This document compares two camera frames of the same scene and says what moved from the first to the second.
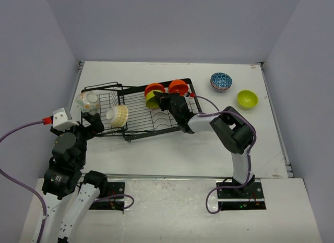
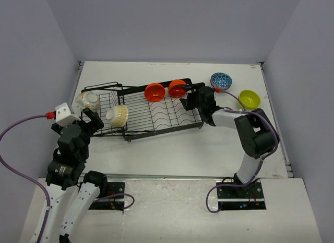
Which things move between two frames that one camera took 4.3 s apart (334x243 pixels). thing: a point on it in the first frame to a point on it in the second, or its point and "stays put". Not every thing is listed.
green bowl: x=151 y=100 to x=250 y=100
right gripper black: x=163 y=100 to x=188 y=104
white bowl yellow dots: x=118 y=115 stays put
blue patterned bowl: x=221 y=82 stays put
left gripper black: x=94 y=119 stays put
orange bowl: x=178 y=86 stays put
